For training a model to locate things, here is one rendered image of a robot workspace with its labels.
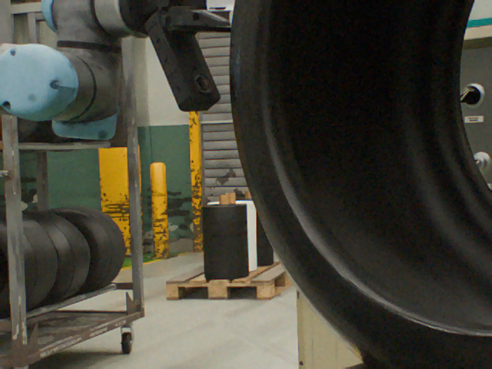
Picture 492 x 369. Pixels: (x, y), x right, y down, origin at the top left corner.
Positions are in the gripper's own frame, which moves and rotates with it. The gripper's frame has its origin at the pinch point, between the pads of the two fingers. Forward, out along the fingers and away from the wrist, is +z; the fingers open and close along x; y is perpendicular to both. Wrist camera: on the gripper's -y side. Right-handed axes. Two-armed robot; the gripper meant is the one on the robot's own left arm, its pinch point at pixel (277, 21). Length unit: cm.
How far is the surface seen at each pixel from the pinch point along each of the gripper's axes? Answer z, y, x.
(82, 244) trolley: -341, -96, 229
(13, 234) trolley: -311, -81, 170
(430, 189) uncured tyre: 9.2, -16.5, 14.4
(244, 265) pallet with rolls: -450, -152, 457
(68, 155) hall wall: -884, -111, 609
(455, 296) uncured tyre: 15.5, -26.1, 10.1
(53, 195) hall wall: -900, -159, 600
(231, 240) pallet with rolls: -453, -132, 446
